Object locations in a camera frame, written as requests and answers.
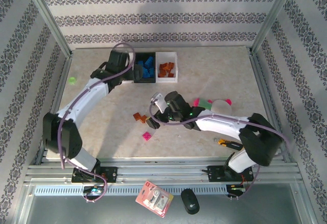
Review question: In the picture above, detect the black plastic bin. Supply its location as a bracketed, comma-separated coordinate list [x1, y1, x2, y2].
[132, 52, 157, 84]

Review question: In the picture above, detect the yellow black utility knife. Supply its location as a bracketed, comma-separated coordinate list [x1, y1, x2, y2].
[214, 137, 243, 150]

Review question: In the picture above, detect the pink packaged usb drive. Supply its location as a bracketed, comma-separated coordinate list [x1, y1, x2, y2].
[135, 180, 174, 218]

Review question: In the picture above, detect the black computer mouse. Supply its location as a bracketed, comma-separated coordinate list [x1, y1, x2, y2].
[180, 188, 200, 215]

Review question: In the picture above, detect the small electronics adapter board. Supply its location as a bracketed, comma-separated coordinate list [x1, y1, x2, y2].
[82, 185, 105, 196]
[226, 184, 246, 197]

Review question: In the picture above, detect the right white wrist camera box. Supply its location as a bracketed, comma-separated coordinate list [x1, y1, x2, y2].
[150, 92, 167, 113]

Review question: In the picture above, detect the aluminium front frame rail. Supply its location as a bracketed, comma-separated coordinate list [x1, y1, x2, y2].
[24, 157, 303, 185]

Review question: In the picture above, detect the aluminium side frame rail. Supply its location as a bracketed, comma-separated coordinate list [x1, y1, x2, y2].
[34, 52, 74, 165]
[248, 47, 292, 163]

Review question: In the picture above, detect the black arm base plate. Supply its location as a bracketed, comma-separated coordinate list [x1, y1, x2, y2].
[71, 166, 119, 184]
[201, 164, 255, 183]

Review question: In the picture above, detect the white slotted cable duct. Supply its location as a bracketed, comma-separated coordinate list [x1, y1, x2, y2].
[34, 184, 228, 197]

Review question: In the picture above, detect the aluminium frame post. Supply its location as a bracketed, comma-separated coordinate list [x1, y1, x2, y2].
[250, 0, 300, 55]
[21, 0, 74, 58]

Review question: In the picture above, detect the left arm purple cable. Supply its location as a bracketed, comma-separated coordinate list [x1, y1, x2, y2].
[58, 42, 136, 204]

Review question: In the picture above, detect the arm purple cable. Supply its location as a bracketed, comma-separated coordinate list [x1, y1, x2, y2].
[58, 42, 136, 204]
[149, 103, 291, 201]

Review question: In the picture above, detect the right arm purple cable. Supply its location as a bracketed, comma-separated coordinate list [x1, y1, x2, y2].
[149, 103, 291, 201]

